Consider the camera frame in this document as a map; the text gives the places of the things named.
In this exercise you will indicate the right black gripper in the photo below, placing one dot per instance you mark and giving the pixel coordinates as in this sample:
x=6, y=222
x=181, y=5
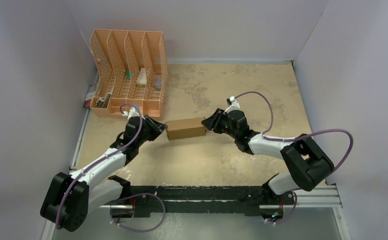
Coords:
x=220, y=120

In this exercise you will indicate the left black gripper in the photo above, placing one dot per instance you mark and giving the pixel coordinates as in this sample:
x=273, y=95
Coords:
x=156, y=129

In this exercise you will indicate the brown cardboard box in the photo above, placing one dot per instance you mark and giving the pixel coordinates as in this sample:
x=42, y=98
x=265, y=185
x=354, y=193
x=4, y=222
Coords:
x=185, y=128

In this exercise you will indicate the orange plastic file organizer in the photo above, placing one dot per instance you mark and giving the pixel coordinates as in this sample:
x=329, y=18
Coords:
x=133, y=69

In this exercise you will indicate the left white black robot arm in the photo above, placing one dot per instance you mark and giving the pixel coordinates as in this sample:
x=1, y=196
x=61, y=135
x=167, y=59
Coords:
x=91, y=172

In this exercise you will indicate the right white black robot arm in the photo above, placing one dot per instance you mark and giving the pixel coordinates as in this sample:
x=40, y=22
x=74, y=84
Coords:
x=306, y=162

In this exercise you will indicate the white beige carton box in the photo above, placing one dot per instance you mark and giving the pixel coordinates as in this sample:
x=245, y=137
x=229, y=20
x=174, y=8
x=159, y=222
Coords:
x=141, y=80

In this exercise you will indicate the purple grey round container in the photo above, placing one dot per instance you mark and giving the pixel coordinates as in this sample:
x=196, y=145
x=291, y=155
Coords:
x=157, y=83

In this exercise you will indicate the black white patterned card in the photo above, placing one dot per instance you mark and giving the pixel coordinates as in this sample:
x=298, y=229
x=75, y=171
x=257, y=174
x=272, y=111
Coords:
x=103, y=102

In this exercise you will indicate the pack of coloured markers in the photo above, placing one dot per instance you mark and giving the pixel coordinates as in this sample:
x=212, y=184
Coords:
x=89, y=96

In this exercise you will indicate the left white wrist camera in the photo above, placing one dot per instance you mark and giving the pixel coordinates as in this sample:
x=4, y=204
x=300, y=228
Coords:
x=133, y=112

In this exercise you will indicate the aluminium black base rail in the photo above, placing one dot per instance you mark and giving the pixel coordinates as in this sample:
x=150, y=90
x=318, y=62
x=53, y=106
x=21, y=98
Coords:
x=141, y=201

